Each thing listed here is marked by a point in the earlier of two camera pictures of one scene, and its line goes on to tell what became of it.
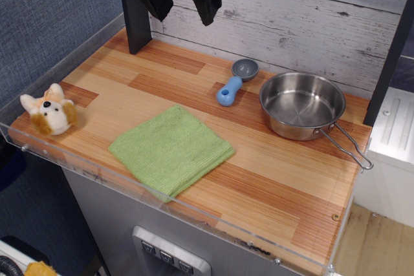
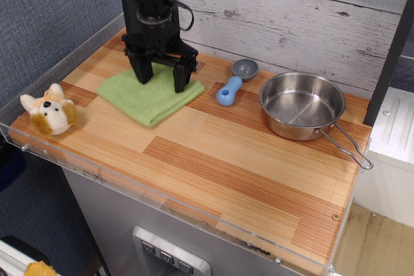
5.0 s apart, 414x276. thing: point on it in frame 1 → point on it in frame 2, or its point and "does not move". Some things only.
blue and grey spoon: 243,70 does not move
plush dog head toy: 51,113 does not move
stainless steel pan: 300,106 does not move
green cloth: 173,152 → 147,103
